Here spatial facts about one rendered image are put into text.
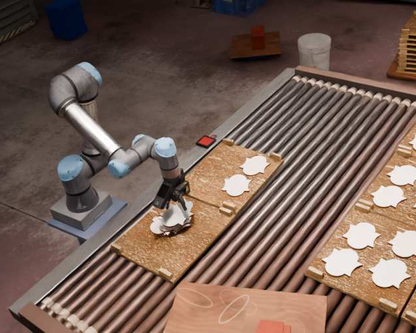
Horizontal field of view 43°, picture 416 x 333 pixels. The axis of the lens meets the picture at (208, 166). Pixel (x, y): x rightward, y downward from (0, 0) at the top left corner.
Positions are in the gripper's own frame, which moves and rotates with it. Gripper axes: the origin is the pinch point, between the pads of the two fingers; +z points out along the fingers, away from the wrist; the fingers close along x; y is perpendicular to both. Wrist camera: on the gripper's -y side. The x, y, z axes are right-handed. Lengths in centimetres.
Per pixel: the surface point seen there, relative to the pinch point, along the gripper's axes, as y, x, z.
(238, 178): 37.1, -4.8, 6.3
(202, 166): 37.1, 16.3, 7.2
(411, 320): 4, -96, 7
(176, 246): -9.3, -6.3, 7.2
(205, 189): 24.2, 4.9, 7.2
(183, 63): 255, 226, 101
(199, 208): 13.3, -0.6, 7.2
